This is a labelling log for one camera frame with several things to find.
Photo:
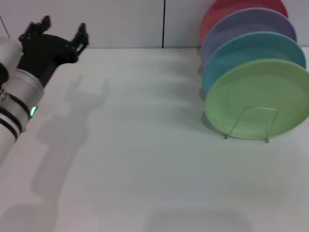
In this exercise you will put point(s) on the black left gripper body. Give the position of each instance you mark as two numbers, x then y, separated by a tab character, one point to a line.
46	55

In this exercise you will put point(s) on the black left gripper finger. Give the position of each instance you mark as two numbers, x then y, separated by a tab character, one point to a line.
36	29
81	38

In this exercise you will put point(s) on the green plastic plate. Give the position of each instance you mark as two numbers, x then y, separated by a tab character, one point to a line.
260	96

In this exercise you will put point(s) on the red plastic plate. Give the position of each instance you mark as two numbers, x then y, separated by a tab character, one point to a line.
222	12

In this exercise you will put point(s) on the purple plastic plate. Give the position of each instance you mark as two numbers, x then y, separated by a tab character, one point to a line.
243	26

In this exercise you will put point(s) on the teal plastic plate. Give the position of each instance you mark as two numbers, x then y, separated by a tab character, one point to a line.
251	50

